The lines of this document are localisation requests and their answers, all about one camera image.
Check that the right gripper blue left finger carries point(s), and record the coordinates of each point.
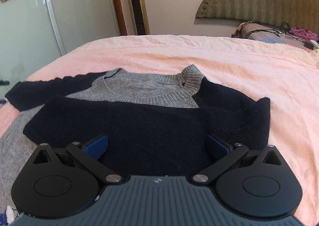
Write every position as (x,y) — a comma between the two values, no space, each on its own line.
(86,155)

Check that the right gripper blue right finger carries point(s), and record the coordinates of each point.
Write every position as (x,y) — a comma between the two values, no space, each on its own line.
(225,156)

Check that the grey and navy knit sweater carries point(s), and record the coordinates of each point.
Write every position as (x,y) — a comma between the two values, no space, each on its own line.
(156,125)

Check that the pink bed sheet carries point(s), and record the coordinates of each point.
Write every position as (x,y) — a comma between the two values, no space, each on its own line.
(275,185)

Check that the magenta cloth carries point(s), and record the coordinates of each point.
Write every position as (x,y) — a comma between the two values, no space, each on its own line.
(304,34)

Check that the gold tower fan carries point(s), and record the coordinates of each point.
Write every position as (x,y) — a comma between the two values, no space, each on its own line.
(139,17)

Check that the brown wooden door frame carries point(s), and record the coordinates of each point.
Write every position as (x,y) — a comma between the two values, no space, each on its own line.
(120,17)

